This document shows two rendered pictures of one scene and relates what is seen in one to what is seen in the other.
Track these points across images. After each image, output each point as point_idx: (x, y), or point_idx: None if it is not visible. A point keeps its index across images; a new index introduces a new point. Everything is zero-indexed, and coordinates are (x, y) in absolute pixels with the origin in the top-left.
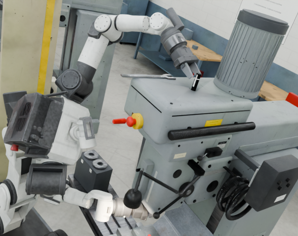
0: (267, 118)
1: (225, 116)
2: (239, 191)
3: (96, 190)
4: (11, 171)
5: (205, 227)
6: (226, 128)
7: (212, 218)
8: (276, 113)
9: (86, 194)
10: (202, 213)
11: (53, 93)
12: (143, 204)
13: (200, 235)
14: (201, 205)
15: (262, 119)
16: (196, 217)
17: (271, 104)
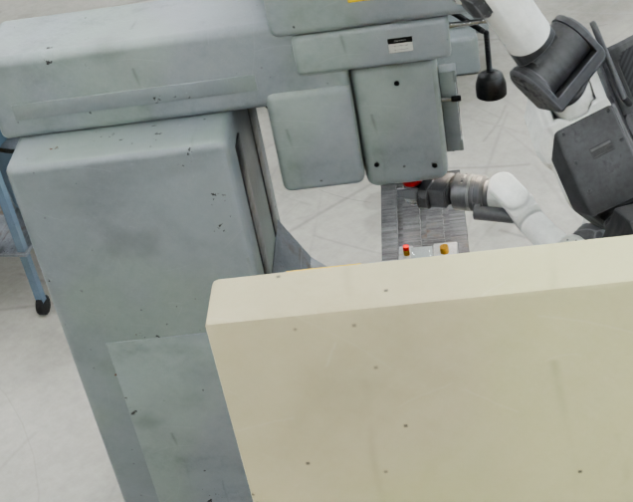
0: (166, 4)
1: None
2: (253, 108)
3: (513, 199)
4: None
5: (278, 235)
6: None
7: (271, 205)
8: (107, 19)
9: (531, 214)
10: (270, 233)
11: (611, 60)
12: (430, 179)
13: (290, 248)
14: (267, 227)
15: (184, 1)
16: (276, 254)
17: (69, 41)
